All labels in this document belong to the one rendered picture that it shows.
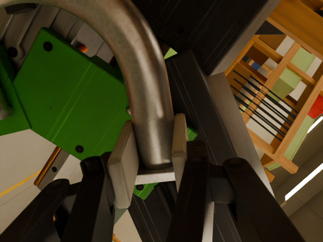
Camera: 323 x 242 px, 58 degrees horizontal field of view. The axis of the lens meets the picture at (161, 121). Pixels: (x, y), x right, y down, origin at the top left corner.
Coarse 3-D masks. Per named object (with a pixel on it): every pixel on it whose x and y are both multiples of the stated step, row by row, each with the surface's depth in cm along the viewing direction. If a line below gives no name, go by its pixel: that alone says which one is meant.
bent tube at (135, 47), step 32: (0, 0) 18; (32, 0) 18; (64, 0) 17; (96, 0) 17; (128, 0) 18; (128, 32) 18; (128, 64) 18; (160, 64) 19; (128, 96) 20; (160, 96) 19; (160, 128) 20; (160, 160) 20
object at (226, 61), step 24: (144, 0) 37; (168, 0) 36; (192, 0) 36; (216, 0) 35; (240, 0) 34; (264, 0) 34; (168, 24) 37; (192, 24) 36; (216, 24) 36; (240, 24) 35; (216, 48) 36; (240, 48) 54; (216, 72) 41
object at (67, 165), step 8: (160, 40) 49; (168, 48) 57; (112, 64) 44; (56, 152) 50; (64, 152) 50; (48, 160) 51; (56, 160) 50; (64, 160) 50; (72, 160) 53; (80, 160) 58; (48, 168) 51; (56, 168) 51; (64, 168) 52; (72, 168) 57; (80, 168) 63; (40, 176) 52; (48, 176) 51; (56, 176) 51; (64, 176) 56; (40, 184) 52
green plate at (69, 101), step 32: (32, 64) 32; (64, 64) 32; (96, 64) 32; (32, 96) 34; (64, 96) 33; (96, 96) 33; (32, 128) 35; (64, 128) 35; (96, 128) 35; (192, 128) 35
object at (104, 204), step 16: (96, 160) 15; (96, 176) 15; (80, 192) 14; (96, 192) 13; (80, 208) 12; (96, 208) 12; (112, 208) 15; (80, 224) 11; (96, 224) 11; (112, 224) 15; (64, 240) 11; (80, 240) 10; (96, 240) 11
